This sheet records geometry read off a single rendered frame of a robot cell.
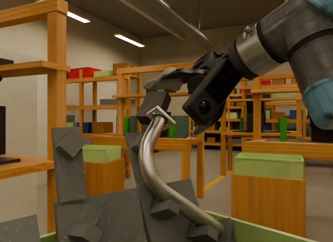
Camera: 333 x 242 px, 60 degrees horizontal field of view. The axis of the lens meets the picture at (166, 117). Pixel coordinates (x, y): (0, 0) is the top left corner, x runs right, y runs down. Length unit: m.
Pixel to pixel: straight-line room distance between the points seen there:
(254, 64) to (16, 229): 0.41
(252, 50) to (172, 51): 11.74
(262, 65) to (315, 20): 0.10
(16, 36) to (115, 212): 7.81
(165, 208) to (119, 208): 0.08
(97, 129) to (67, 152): 5.71
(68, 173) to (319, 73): 0.39
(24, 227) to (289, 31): 0.45
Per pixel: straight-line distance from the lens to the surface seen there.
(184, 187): 0.66
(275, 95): 7.83
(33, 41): 8.52
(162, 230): 0.60
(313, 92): 0.40
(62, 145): 0.48
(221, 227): 0.64
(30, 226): 0.47
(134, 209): 0.54
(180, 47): 12.09
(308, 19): 0.43
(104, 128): 6.13
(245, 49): 0.47
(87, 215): 0.48
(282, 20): 0.45
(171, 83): 0.54
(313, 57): 0.41
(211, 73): 0.48
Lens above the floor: 1.18
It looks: level
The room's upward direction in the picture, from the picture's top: straight up
